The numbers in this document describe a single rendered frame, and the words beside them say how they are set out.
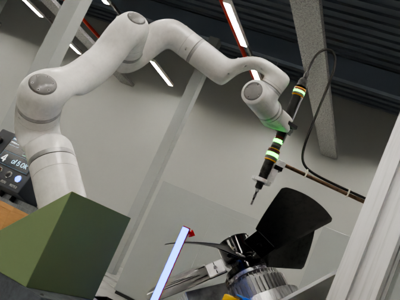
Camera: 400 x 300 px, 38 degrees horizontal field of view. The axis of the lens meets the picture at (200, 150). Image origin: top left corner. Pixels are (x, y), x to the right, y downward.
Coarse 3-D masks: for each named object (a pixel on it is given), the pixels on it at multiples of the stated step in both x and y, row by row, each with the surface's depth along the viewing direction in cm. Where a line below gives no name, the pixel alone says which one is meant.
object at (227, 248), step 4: (168, 244) 187; (196, 244) 186; (200, 244) 182; (204, 244) 180; (208, 244) 178; (212, 244) 176; (216, 244) 176; (220, 244) 175; (220, 248) 184; (224, 248) 180; (228, 248) 178; (232, 252) 186
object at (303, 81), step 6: (306, 72) 210; (306, 78) 210; (300, 84) 208; (306, 84) 209; (264, 162) 204; (270, 162) 204; (264, 168) 203; (270, 168) 204; (264, 174) 203; (258, 186) 203
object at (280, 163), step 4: (280, 160) 204; (276, 164) 204; (280, 164) 204; (284, 164) 204; (272, 168) 206; (276, 168) 203; (280, 168) 204; (272, 172) 204; (276, 172) 204; (252, 176) 203; (256, 176) 202; (268, 176) 206; (272, 176) 203; (256, 180) 205; (260, 180) 201; (264, 180) 201; (268, 180) 203; (272, 180) 203; (268, 184) 202
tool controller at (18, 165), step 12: (0, 132) 209; (0, 144) 206; (12, 144) 204; (12, 156) 200; (24, 156) 199; (12, 168) 197; (24, 168) 195; (0, 180) 196; (12, 180) 194; (24, 180) 192; (0, 192) 201; (12, 192) 193; (24, 192) 192; (36, 204) 198
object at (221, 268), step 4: (220, 260) 211; (208, 264) 211; (212, 264) 210; (216, 264) 209; (220, 264) 208; (208, 268) 208; (212, 268) 208; (216, 268) 207; (220, 268) 206; (224, 268) 205; (208, 272) 206; (212, 272) 205; (216, 272) 205; (220, 272) 204; (224, 272) 203; (212, 276) 203
